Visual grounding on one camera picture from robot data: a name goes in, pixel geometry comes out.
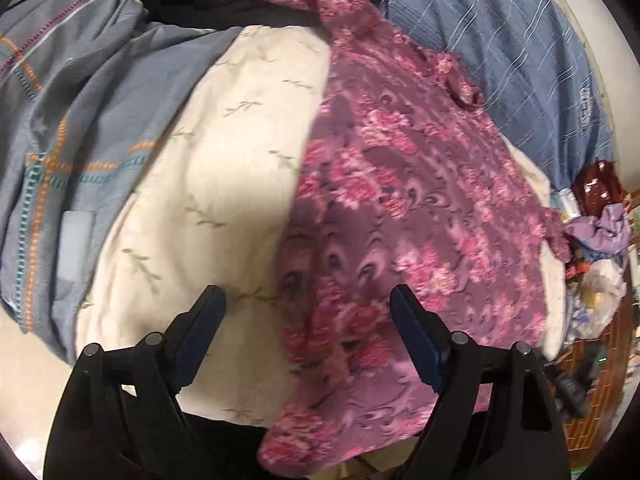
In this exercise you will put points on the blue plaid bedsheet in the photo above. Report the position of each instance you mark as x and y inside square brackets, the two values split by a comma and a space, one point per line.
[533, 70]

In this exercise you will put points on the lilac crumpled cloth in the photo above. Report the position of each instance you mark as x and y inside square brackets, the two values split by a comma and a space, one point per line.
[610, 233]

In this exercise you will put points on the white plastic bag clutter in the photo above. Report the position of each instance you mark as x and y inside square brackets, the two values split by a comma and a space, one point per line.
[592, 301]

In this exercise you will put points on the grey-blue striped blanket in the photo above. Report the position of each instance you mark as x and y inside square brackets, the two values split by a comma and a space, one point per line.
[88, 87]

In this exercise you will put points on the black device on floor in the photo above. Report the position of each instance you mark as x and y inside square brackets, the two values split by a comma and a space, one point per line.
[571, 389]

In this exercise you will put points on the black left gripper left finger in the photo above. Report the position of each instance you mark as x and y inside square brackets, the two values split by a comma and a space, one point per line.
[119, 417]

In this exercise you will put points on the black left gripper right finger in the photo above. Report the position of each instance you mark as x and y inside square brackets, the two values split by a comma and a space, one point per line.
[494, 417]

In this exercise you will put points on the dark red shiny bag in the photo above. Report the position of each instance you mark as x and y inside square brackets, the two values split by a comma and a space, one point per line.
[597, 186]

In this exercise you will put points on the cream embroidered cloth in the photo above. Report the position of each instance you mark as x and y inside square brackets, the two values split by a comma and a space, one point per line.
[211, 209]

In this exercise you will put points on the pink floral garment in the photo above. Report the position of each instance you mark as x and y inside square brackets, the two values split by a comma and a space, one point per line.
[405, 179]

